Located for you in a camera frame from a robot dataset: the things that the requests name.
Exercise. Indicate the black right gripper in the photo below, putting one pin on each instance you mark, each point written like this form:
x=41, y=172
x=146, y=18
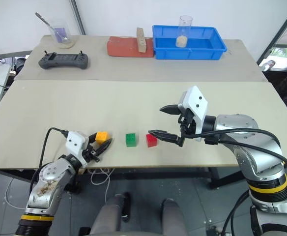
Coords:
x=188, y=123

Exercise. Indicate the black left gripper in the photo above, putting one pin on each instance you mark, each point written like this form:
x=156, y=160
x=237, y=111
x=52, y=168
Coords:
x=91, y=153

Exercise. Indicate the orange cube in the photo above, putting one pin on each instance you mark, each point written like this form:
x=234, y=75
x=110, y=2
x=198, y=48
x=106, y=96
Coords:
x=101, y=137

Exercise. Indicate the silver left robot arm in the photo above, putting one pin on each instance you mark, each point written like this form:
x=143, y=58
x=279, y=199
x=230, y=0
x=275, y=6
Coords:
x=50, y=177

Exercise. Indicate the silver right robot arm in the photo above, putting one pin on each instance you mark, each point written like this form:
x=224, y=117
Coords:
x=254, y=147

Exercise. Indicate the red cube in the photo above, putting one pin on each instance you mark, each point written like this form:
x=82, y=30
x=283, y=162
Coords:
x=151, y=140

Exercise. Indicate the green cube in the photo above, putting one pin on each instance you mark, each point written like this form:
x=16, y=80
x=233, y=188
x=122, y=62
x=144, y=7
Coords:
x=131, y=140

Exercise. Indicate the dark gray rounded shape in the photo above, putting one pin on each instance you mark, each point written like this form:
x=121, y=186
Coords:
x=109, y=216
x=174, y=218

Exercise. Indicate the blue plastic bin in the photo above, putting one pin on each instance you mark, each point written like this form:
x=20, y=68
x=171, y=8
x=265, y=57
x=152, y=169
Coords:
x=187, y=50

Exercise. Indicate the tall clear cup with sand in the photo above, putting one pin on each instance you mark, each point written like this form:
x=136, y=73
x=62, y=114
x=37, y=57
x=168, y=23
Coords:
x=182, y=40

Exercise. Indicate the tan wooden block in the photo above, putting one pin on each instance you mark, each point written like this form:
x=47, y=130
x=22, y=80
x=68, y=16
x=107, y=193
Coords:
x=141, y=40

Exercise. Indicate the red brick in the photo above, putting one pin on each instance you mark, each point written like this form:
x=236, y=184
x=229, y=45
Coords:
x=123, y=48

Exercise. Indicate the gray handheld controller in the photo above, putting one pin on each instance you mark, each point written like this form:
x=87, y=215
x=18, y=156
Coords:
x=63, y=61

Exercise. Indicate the clear glass beaker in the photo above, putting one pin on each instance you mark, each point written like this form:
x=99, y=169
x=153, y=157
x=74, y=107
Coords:
x=62, y=37

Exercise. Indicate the white shoe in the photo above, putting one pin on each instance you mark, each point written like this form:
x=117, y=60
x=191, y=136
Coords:
x=268, y=65

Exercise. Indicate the gray metal pole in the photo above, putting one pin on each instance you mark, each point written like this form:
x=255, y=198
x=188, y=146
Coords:
x=78, y=17

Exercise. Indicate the glass beaker with spoon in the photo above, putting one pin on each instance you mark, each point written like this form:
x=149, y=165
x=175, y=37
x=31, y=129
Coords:
x=45, y=21

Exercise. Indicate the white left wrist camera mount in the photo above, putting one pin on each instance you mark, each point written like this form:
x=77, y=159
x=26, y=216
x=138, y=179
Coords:
x=75, y=142

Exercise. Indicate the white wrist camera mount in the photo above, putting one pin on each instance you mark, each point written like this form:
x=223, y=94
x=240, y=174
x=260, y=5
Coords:
x=197, y=103
x=75, y=142

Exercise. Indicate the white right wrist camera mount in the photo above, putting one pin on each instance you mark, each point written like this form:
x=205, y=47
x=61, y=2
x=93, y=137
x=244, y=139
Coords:
x=197, y=103

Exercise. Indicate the black table frame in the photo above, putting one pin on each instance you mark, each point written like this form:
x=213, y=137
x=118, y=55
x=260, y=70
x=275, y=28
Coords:
x=222, y=180

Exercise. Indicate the dark gray window frame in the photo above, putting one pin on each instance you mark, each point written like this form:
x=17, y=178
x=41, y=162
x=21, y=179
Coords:
x=277, y=32

